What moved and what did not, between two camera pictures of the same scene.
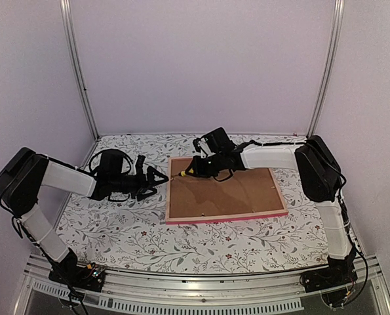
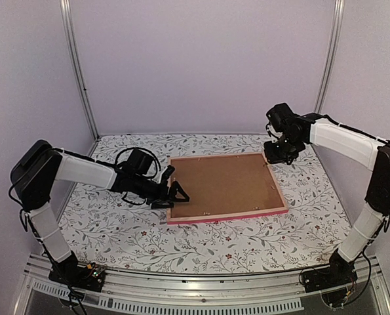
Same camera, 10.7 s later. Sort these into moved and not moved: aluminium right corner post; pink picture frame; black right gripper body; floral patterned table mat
Moved: black right gripper body
Not moved: pink picture frame; aluminium right corner post; floral patterned table mat
